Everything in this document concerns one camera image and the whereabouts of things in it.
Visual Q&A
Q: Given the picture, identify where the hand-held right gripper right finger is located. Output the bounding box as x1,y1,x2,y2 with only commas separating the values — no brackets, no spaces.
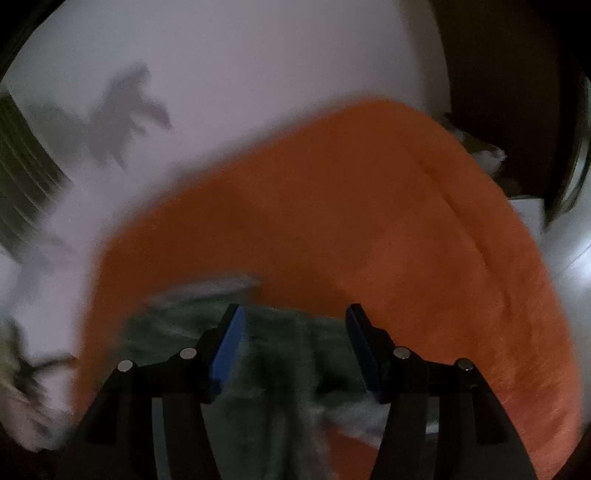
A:
345,302,539,480

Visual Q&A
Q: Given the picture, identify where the window vent grille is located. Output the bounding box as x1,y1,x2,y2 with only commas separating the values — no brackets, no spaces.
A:
0,90,75,250

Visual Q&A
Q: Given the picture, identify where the white box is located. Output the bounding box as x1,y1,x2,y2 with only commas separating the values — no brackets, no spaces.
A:
508,198,544,236

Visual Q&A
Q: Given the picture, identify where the grey fleece jacket pink trim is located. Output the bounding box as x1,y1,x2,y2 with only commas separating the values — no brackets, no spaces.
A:
120,277,439,480

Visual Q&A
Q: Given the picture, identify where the orange fleece blanket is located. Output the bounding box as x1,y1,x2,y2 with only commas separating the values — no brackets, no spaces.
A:
76,97,583,480

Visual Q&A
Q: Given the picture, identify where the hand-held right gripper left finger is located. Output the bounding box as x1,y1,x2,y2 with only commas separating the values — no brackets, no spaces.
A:
55,302,245,480

